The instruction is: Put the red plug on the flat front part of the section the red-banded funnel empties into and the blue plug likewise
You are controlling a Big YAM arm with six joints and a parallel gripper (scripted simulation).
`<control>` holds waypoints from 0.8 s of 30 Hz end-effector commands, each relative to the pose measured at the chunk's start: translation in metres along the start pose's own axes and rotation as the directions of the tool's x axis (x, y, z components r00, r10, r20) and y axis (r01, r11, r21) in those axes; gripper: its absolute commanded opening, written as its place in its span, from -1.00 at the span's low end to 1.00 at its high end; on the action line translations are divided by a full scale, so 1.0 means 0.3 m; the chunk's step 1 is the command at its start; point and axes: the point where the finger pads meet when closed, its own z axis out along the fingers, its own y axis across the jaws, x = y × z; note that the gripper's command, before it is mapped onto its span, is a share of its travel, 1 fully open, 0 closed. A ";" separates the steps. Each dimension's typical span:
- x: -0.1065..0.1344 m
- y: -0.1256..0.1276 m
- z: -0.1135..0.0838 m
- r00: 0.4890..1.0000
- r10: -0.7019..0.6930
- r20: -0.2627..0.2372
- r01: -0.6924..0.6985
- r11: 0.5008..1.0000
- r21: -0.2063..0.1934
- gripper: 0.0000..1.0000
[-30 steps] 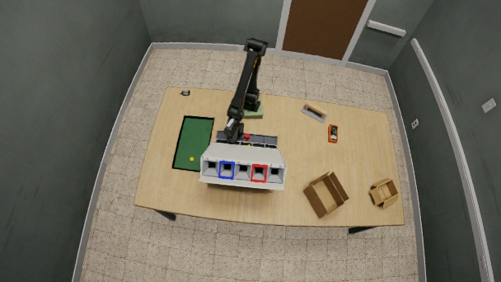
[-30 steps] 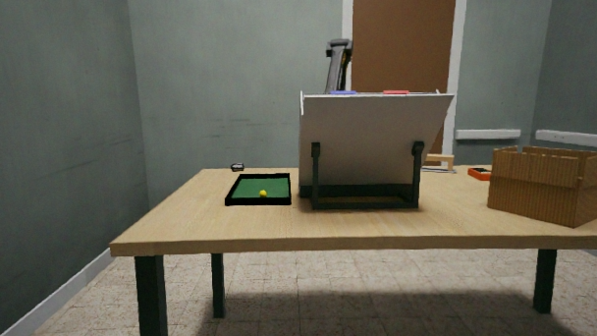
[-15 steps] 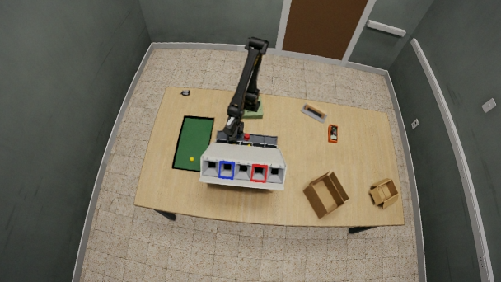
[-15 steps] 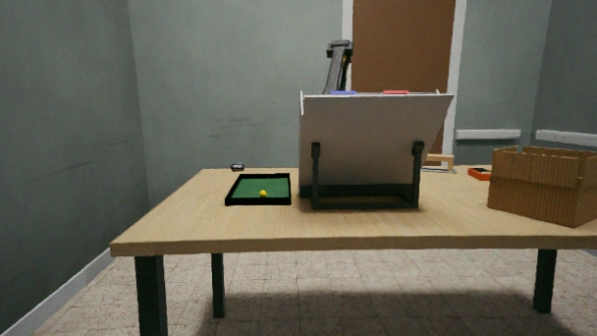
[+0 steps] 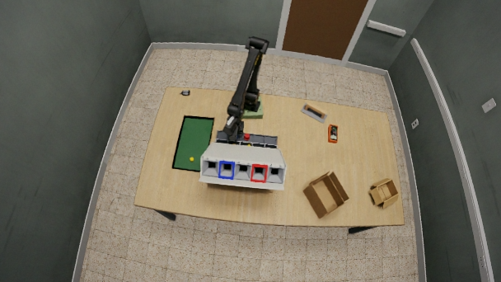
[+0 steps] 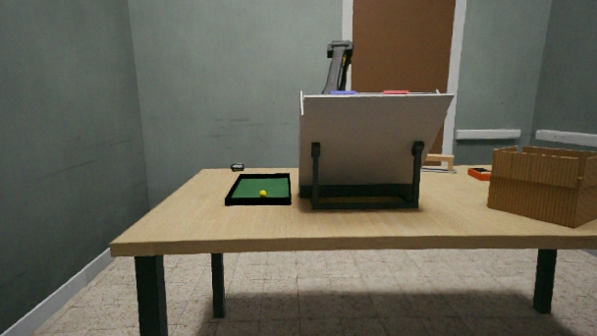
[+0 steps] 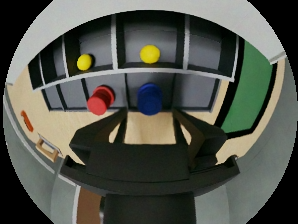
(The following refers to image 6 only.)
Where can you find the green tray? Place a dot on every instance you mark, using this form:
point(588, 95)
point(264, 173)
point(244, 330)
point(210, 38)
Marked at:
point(246, 189)

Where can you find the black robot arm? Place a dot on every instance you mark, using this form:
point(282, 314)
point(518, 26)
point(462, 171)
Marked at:
point(337, 78)

